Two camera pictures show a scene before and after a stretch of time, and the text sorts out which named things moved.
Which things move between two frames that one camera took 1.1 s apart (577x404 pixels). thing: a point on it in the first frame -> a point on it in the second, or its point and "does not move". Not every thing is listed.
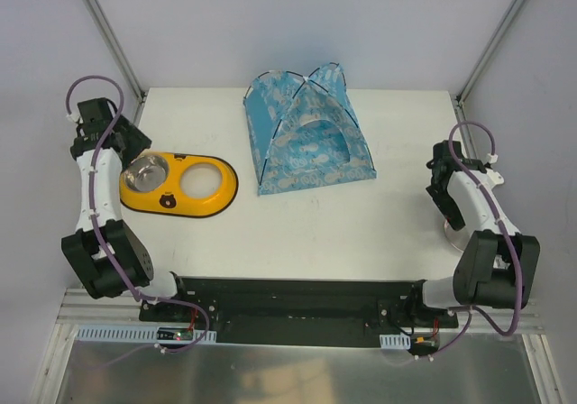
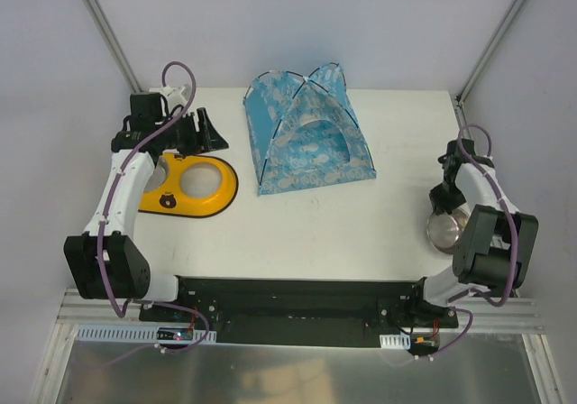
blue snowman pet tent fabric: (305, 133) does not move
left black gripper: (132, 136) -> (198, 130)
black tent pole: (292, 104) -> (309, 81)
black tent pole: (290, 105) does not move
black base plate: (299, 312) does not move
